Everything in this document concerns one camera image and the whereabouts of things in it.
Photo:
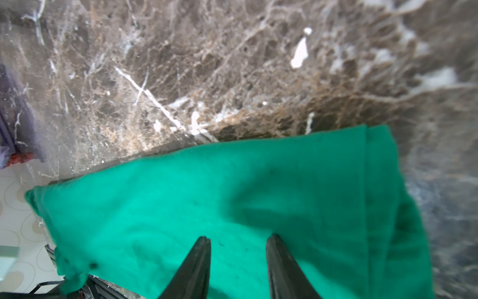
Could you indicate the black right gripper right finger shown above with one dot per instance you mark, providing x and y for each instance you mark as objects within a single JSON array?
[{"x": 286, "y": 279}]

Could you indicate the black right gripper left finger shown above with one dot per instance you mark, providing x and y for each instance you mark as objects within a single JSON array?
[{"x": 191, "y": 281}]

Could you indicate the green t-shirt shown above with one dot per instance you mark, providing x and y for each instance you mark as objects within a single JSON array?
[{"x": 337, "y": 199}]

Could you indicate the folded red t-shirt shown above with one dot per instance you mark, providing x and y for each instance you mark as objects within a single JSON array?
[{"x": 20, "y": 158}]

